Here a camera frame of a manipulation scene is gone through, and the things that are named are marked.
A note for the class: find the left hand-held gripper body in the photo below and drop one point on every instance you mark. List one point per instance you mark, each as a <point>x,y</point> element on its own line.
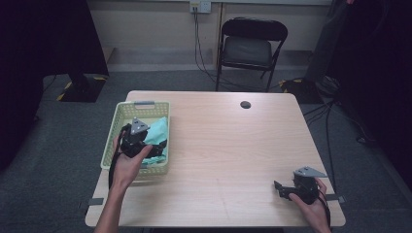
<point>134,144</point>

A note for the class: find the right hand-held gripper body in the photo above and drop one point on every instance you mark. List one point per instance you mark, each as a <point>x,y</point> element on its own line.
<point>306,187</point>

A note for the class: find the teal t-shirt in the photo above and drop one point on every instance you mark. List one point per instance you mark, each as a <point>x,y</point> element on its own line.
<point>157,131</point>

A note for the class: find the pale green plastic basket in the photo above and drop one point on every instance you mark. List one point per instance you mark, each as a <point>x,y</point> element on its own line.
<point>120,113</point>

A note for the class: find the person's right hand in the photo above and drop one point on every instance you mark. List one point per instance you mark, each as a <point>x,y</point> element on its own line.
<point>311,210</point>

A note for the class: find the person's left hand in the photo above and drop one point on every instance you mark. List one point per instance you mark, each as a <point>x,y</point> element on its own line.
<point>128,171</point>

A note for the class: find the black stand base yellow tape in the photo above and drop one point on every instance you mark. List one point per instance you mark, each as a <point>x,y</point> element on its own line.
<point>82,90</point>
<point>301,90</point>

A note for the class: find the dark round table grommet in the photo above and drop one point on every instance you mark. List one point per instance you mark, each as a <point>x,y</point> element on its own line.
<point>245,105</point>

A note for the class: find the black folding chair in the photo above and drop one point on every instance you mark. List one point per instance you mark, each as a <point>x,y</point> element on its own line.
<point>247,48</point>

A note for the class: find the black curtain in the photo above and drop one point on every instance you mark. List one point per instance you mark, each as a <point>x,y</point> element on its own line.
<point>42,48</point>
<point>382,64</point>

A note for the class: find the grey hanging cover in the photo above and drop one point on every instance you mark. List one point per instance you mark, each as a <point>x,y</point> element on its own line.
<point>325,42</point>

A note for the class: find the grey table bracket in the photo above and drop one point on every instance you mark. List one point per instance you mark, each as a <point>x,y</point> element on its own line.
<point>336,198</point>
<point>94,202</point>

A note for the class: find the white wall socket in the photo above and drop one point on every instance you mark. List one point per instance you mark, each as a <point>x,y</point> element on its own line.
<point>200,6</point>

